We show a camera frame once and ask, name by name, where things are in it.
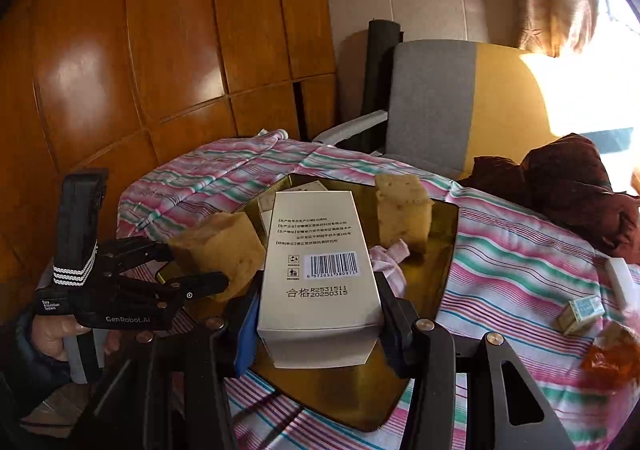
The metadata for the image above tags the person left hand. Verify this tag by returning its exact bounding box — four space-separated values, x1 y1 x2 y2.
30 316 90 361

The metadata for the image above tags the small green white box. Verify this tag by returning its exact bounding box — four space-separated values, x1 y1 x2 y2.
556 295 604 335

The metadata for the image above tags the white square carton box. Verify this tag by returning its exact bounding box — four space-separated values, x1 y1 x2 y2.
257 179 330 231

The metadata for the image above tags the black rolled mat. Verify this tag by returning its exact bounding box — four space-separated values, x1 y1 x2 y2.
359 19 405 151

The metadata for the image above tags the wooden wardrobe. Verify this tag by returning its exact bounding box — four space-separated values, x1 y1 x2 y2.
1 0 336 319

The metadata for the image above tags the pink cloth item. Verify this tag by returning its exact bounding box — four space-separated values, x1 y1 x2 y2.
369 240 410 298

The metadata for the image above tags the striped pink green cloth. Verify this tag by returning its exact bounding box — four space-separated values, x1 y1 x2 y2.
117 130 631 449

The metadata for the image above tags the tall beige carton box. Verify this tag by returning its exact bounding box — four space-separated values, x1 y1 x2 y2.
257 190 382 370

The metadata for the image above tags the grey yellow chair back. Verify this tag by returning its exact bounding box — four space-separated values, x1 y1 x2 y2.
316 40 555 178

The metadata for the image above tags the white rectangular eraser block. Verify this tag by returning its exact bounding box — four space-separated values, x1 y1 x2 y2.
604 257 639 314

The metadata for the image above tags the gold metal tray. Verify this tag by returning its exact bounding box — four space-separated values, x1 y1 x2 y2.
251 201 459 432

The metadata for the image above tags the large yellow sponge block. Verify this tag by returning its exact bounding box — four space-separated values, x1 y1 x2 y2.
168 212 266 303

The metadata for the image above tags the orange snack packet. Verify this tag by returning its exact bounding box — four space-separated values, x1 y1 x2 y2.
582 321 639 389

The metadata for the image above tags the dark red blanket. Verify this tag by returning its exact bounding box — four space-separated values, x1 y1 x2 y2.
460 134 639 264

